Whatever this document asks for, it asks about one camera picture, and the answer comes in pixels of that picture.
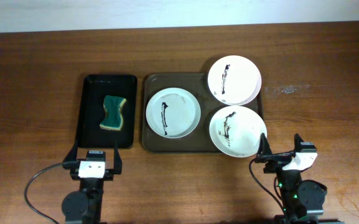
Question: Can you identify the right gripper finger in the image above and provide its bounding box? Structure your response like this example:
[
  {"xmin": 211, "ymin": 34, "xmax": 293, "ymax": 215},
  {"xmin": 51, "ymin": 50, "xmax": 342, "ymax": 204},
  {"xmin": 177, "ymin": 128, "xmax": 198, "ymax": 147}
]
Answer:
[
  {"xmin": 294, "ymin": 133, "xmax": 304, "ymax": 152},
  {"xmin": 257, "ymin": 133, "xmax": 273, "ymax": 156}
]

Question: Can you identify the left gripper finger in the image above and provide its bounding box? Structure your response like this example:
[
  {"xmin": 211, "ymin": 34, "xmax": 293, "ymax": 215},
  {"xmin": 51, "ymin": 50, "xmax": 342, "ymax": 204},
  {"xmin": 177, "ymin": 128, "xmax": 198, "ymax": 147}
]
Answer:
[
  {"xmin": 113, "ymin": 141, "xmax": 123, "ymax": 170},
  {"xmin": 63, "ymin": 139, "xmax": 78, "ymax": 162}
]

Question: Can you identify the green and yellow sponge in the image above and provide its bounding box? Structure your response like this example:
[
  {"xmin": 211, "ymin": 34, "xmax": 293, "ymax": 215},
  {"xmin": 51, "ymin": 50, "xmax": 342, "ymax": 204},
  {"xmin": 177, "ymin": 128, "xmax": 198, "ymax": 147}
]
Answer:
[{"xmin": 100, "ymin": 95, "xmax": 127, "ymax": 131}]

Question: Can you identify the pinkish white plate top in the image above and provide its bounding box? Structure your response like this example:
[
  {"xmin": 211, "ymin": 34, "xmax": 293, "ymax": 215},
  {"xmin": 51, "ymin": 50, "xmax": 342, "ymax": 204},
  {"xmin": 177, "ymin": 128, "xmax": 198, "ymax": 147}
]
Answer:
[{"xmin": 207, "ymin": 55, "xmax": 262, "ymax": 105}]

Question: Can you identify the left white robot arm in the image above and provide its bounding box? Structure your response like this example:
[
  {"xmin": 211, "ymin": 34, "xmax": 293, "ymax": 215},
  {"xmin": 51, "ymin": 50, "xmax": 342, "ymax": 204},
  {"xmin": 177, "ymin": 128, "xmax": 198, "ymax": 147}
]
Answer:
[{"xmin": 62, "ymin": 141, "xmax": 123, "ymax": 224}]

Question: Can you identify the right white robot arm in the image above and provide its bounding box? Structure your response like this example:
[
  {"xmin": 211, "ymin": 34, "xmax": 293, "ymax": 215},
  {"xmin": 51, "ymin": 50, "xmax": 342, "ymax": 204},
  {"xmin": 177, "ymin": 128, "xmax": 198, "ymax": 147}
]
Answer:
[{"xmin": 249, "ymin": 134, "xmax": 341, "ymax": 224}]

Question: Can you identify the black plastic sponge tray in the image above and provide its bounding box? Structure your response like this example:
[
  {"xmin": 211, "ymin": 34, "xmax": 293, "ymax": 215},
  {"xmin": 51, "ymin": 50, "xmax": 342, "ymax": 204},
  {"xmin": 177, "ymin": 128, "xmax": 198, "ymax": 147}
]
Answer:
[{"xmin": 75, "ymin": 74, "xmax": 138, "ymax": 149}]

